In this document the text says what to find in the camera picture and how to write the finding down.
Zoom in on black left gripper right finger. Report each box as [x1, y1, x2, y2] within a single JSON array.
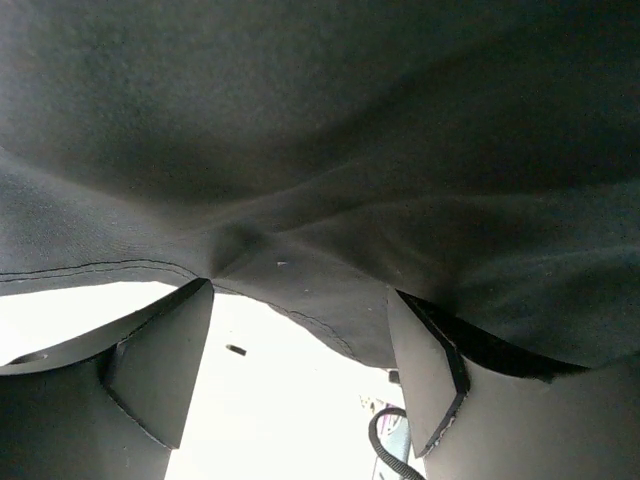
[[387, 290, 639, 479]]

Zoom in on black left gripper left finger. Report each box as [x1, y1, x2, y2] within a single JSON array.
[[1, 279, 214, 480]]

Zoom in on black trousers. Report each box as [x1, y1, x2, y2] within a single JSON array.
[[1, 1, 639, 368]]

